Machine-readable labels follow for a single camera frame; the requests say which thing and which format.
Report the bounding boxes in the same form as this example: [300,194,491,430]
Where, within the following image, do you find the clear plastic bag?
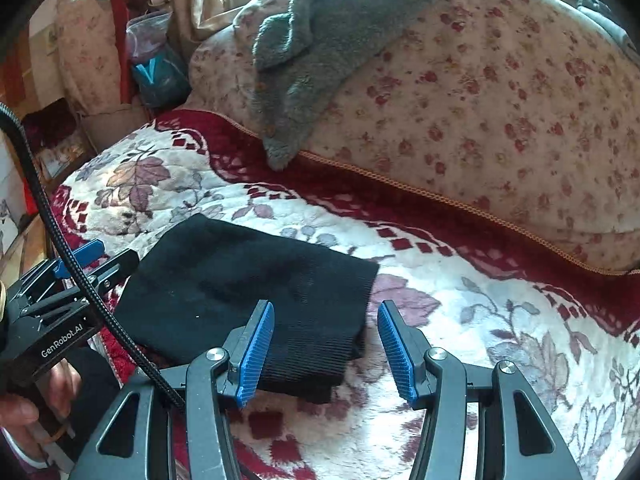
[125,10,191,108]

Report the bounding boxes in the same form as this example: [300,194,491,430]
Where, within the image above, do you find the person's left hand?
[0,358,84,443]

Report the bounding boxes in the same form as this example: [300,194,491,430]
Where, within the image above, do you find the floral pillow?
[54,0,124,117]

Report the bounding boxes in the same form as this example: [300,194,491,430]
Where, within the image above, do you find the cardboard box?
[79,106,152,154]

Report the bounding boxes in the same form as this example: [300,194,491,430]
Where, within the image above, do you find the black pants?
[114,212,380,405]

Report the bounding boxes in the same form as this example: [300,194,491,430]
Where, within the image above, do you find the red and white floral blanket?
[47,107,640,480]

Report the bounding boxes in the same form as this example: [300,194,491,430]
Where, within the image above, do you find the cream floral quilt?
[189,0,640,276]

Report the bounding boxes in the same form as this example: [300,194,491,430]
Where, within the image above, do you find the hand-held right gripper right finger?
[376,300,583,480]

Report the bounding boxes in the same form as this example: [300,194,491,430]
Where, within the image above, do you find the black braided cable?
[0,101,188,413]

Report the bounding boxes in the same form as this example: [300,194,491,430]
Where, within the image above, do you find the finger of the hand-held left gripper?
[86,248,142,294]
[54,239,106,279]

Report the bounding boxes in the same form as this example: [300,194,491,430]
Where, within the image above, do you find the grey fleece cloth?
[250,0,631,171]

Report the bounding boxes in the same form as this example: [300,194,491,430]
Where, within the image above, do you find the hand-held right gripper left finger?
[67,299,276,480]

